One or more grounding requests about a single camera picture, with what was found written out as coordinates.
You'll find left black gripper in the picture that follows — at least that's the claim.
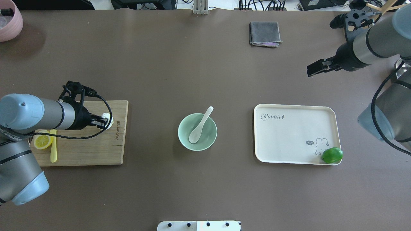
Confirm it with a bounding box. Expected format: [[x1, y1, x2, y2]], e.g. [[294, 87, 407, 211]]
[[66, 103, 109, 130]]

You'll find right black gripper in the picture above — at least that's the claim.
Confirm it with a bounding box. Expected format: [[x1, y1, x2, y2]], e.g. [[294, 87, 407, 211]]
[[307, 42, 369, 77]]

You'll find white ceramic spoon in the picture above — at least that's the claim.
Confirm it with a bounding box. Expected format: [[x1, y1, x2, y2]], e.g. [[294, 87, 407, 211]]
[[189, 106, 214, 144]]

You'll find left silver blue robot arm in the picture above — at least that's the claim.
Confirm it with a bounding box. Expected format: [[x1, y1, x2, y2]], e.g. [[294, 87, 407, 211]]
[[1, 90, 113, 206]]

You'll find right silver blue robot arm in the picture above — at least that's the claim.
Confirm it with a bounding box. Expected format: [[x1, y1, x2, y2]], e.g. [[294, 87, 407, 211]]
[[307, 4, 410, 146]]

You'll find mint green bowl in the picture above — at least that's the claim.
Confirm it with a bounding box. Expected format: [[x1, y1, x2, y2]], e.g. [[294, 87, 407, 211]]
[[178, 113, 217, 151]]

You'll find pink bowl with ice cubes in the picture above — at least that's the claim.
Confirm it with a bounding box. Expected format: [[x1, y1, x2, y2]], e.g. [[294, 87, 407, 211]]
[[0, 0, 23, 42]]

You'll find wooden cutting board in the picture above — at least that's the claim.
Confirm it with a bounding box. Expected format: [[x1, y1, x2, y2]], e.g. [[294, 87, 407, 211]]
[[30, 100, 129, 167]]

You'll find yellow plastic knife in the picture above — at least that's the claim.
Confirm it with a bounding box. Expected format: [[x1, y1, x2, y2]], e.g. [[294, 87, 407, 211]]
[[50, 136, 57, 163]]

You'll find grey folded cloth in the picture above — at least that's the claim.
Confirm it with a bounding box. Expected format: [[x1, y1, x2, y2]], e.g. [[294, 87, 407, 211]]
[[249, 21, 282, 48]]

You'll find cream rectangular tray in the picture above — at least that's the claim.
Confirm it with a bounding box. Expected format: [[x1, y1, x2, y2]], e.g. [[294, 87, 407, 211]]
[[253, 104, 341, 165]]

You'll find green lime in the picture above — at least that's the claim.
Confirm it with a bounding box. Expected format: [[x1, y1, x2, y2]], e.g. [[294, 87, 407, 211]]
[[322, 147, 344, 164]]

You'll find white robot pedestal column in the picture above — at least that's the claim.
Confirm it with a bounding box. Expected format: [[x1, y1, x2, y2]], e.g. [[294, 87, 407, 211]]
[[157, 220, 242, 231]]

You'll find aluminium frame post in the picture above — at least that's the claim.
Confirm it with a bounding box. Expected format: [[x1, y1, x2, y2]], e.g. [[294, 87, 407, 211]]
[[193, 0, 209, 15]]

